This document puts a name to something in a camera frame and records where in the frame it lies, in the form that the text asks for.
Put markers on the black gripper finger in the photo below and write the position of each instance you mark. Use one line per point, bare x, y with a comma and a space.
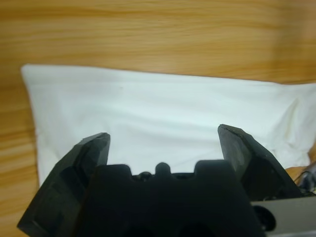
64, 187
259, 170

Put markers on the white T-shirt black logo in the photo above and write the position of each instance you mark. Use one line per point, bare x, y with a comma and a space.
148, 111

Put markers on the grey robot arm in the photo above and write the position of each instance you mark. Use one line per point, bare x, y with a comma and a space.
284, 212

